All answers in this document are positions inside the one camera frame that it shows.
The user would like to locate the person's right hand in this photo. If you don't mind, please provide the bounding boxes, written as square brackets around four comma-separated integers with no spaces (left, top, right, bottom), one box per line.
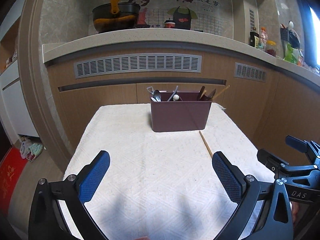
[290,202,299,224]

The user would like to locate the patterned slippers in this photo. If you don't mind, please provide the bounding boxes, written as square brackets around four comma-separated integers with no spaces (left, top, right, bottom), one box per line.
[20,137,44,163]

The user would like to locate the maroon plastic utensil holder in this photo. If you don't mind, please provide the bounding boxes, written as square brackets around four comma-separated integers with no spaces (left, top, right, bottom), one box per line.
[150,91,212,132]

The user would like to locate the red filled jar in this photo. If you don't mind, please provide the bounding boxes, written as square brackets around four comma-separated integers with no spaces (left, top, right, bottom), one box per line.
[265,40,277,57]

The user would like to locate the white ball-handle spoon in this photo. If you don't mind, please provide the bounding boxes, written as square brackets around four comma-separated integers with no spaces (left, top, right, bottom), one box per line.
[173,94,180,101]

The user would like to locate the white textured table cloth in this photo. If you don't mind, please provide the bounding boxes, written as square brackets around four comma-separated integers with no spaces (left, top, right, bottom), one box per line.
[65,104,274,239]

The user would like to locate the long grey vent grille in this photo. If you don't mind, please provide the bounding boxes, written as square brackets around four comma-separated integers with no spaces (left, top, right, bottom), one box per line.
[74,53,202,79]

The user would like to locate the large grey metal spoon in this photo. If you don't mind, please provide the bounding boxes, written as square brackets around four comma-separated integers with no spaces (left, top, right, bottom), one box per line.
[153,90,161,102]

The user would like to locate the red floor mat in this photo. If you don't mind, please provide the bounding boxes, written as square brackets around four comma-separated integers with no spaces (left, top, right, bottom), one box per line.
[0,147,27,216]

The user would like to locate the black and yellow pot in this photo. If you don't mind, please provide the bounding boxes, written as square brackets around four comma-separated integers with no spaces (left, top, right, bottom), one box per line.
[92,0,140,33]

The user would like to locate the black wall utensil rack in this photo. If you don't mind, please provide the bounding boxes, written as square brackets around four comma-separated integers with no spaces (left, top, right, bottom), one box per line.
[280,21,300,49]

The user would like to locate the long wooden chopstick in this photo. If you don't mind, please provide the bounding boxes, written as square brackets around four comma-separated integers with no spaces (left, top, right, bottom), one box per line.
[212,85,230,101]

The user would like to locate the short grey vent grille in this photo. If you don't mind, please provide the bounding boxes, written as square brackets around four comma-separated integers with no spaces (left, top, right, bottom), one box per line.
[234,62,266,82]

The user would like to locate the dark soy sauce bottle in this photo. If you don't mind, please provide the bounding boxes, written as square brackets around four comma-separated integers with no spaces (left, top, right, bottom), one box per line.
[249,27,259,48]

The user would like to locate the grey blue plastic spoon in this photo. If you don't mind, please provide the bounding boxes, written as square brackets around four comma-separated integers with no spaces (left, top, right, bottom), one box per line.
[167,85,178,102]

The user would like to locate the green plastic bag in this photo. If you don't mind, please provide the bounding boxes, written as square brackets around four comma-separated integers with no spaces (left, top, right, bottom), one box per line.
[284,43,304,66]

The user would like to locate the black handled spoon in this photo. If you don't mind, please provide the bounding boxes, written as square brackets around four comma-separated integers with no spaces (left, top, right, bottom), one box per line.
[204,89,216,101]

